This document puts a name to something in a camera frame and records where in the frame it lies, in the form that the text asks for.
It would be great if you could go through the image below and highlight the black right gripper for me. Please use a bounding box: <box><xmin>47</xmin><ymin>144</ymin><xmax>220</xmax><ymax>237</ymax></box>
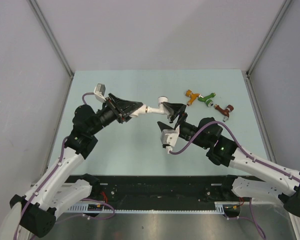
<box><xmin>157</xmin><ymin>102</ymin><xmax>209</xmax><ymax>150</ymax></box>

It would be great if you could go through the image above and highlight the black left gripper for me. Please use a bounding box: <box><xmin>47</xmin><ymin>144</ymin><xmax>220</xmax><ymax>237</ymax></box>
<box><xmin>88</xmin><ymin>93</ymin><xmax>143</xmax><ymax>135</ymax></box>

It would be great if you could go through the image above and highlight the grey white water faucet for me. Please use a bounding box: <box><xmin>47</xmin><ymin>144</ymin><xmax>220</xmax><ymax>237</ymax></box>
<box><xmin>145</xmin><ymin>96</ymin><xmax>171</xmax><ymax>121</ymax></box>

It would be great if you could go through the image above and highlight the white elbow pipe fitting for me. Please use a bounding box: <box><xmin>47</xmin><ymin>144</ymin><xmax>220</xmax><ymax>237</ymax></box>
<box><xmin>129</xmin><ymin>104</ymin><xmax>147</xmax><ymax>118</ymax></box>

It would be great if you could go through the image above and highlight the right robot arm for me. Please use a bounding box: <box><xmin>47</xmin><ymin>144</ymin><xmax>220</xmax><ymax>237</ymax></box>
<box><xmin>157</xmin><ymin>117</ymin><xmax>300</xmax><ymax>218</ymax></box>

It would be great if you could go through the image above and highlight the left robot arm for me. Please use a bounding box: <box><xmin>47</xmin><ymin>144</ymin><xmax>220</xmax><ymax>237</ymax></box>
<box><xmin>10</xmin><ymin>93</ymin><xmax>186</xmax><ymax>238</ymax></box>

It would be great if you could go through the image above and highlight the yellow water faucet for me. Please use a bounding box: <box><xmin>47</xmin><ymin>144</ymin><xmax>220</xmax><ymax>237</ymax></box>
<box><xmin>185</xmin><ymin>89</ymin><xmax>202</xmax><ymax>106</ymax></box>

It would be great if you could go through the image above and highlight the green water faucet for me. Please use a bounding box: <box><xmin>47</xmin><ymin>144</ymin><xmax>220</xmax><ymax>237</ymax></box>
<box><xmin>198</xmin><ymin>92</ymin><xmax>216</xmax><ymax>108</ymax></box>

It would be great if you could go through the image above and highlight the brown water faucet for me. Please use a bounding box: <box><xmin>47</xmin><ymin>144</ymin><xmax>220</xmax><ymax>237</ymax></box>
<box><xmin>214</xmin><ymin>104</ymin><xmax>234</xmax><ymax>122</ymax></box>

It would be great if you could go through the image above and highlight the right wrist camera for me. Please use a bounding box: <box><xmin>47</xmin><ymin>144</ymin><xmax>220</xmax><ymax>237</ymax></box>
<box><xmin>160</xmin><ymin>126</ymin><xmax>180</xmax><ymax>154</ymax></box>

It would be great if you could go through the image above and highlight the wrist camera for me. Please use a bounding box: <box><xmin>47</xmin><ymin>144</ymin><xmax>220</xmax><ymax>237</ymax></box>
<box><xmin>93</xmin><ymin>83</ymin><xmax>106</xmax><ymax>103</ymax></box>
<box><xmin>160</xmin><ymin>126</ymin><xmax>180</xmax><ymax>154</ymax></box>

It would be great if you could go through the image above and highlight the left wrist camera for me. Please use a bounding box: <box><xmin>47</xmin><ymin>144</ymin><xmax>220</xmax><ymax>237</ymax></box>
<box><xmin>93</xmin><ymin>83</ymin><xmax>106</xmax><ymax>103</ymax></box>

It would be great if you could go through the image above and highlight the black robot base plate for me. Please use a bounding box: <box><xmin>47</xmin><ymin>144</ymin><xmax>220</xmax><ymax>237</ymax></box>
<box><xmin>64</xmin><ymin>174</ymin><xmax>243</xmax><ymax>211</ymax></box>

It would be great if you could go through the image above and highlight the aluminium frame post right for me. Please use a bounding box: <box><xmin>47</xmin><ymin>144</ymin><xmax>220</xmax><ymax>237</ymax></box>
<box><xmin>246</xmin><ymin>0</ymin><xmax>293</xmax><ymax>76</ymax></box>

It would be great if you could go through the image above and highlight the aluminium frame post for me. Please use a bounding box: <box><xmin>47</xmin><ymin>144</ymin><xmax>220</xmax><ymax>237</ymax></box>
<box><xmin>246</xmin><ymin>0</ymin><xmax>293</xmax><ymax>76</ymax></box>
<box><xmin>27</xmin><ymin>0</ymin><xmax>74</xmax><ymax>80</ymax></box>

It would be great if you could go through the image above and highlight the white slotted cable duct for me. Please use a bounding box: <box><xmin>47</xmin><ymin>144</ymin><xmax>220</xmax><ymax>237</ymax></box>
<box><xmin>65</xmin><ymin>202</ymin><xmax>241</xmax><ymax>215</ymax></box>

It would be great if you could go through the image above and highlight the aluminium frame post left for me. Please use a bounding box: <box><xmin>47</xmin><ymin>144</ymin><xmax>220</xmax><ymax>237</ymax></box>
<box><xmin>27</xmin><ymin>0</ymin><xmax>74</xmax><ymax>80</ymax></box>

